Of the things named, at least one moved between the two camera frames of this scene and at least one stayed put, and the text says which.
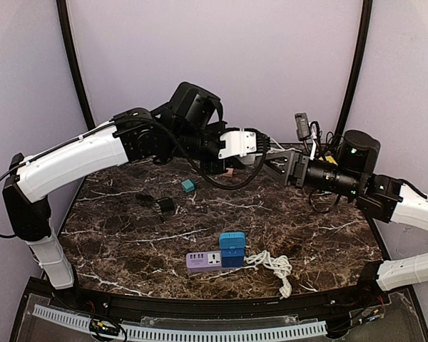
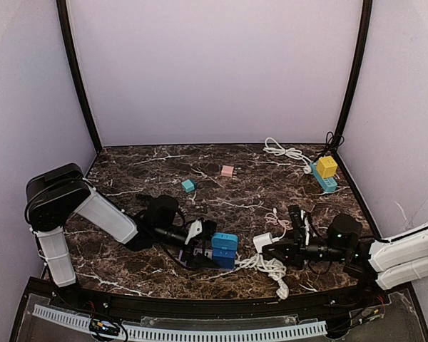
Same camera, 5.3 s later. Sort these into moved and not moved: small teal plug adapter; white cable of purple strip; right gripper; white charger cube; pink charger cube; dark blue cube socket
Moved: white cable of purple strip; right gripper; dark blue cube socket; white charger cube
Not moved: pink charger cube; small teal plug adapter
